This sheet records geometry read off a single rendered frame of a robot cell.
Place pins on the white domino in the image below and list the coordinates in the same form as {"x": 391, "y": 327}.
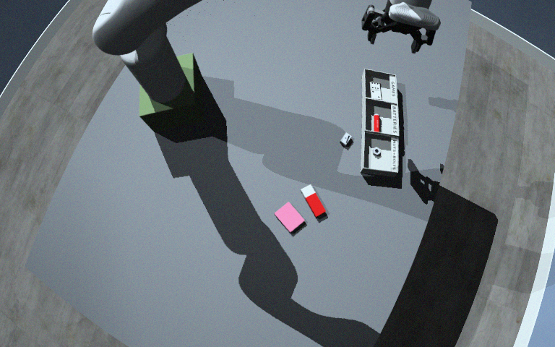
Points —
{"x": 375, "y": 90}

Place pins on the red and white eraser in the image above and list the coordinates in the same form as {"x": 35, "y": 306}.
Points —
{"x": 313, "y": 201}

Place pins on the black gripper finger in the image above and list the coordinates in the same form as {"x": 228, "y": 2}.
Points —
{"x": 420, "y": 39}
{"x": 370, "y": 15}

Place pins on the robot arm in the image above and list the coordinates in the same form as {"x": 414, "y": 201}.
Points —
{"x": 137, "y": 31}

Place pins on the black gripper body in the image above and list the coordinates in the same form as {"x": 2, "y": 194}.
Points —
{"x": 388, "y": 20}

